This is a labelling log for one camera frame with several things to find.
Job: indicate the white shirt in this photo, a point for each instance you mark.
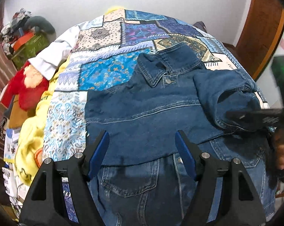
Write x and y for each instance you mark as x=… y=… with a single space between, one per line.
x=59 y=49

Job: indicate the yellow blanket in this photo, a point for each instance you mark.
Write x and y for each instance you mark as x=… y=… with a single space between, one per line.
x=31 y=131

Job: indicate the person's right hand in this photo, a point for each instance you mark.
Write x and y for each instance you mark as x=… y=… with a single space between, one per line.
x=282 y=155

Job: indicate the red box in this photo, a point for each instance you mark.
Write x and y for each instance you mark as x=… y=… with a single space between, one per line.
x=4 y=96

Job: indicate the pile of mixed clothes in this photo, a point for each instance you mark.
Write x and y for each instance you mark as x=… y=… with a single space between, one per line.
x=11 y=28

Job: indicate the stack of papers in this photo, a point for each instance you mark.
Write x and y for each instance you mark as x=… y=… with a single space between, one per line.
x=11 y=150

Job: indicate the blue denim jacket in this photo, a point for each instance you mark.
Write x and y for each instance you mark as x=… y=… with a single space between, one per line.
x=144 y=108

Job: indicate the orange box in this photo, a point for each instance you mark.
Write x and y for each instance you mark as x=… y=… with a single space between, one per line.
x=23 y=41

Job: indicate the red plush toy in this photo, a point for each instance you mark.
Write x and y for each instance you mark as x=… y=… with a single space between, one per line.
x=33 y=91

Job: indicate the patchwork printed blanket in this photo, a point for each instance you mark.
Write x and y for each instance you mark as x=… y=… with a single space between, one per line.
x=102 y=68

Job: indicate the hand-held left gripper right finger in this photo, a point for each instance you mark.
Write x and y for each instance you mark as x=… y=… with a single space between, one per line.
x=185 y=153

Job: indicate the green patterned box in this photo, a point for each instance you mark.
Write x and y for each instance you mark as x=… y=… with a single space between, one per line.
x=31 y=49

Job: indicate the yellow plush pillow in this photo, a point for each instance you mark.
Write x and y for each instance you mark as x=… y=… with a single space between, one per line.
x=113 y=9

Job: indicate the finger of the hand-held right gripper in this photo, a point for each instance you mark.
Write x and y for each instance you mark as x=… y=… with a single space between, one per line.
x=257 y=117

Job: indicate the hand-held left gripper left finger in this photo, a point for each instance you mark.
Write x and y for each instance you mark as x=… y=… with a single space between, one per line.
x=99 y=153

